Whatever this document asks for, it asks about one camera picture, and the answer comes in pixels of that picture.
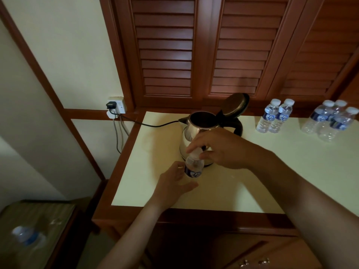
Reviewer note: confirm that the person's left hand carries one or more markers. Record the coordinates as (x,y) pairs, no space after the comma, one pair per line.
(168,193)

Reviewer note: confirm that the person's right hand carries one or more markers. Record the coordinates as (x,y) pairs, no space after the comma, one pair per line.
(232,151)

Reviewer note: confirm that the clear plastic water bottle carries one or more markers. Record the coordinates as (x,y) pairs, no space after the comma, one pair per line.
(336,126)
(265,120)
(193,166)
(280,120)
(340,103)
(315,119)

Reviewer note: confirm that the stainless steel electric kettle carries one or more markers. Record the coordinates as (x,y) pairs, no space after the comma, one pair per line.
(235,105)

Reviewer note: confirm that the large blue label water bottle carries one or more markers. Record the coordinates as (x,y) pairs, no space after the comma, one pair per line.
(26,236)

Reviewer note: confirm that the person's left forearm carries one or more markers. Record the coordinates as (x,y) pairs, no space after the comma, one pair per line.
(131,240)

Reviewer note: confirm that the wooden cabinet cream top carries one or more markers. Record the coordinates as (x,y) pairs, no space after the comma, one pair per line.
(126,215)

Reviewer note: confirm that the white plug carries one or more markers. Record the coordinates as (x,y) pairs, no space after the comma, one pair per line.
(111,114)

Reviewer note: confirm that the wooden louvered shutter door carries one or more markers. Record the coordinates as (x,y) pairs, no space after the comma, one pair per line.
(244,47)
(319,53)
(352,92)
(165,47)

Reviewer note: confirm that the black plug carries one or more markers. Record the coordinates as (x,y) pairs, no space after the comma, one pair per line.
(111,105)

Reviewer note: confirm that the small clear plastic wrapper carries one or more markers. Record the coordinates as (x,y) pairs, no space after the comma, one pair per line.
(55,222)

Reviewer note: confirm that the wooden side table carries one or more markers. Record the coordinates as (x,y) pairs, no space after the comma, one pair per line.
(28,215)

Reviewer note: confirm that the white wall socket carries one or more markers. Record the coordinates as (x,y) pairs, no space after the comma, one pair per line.
(121,105)

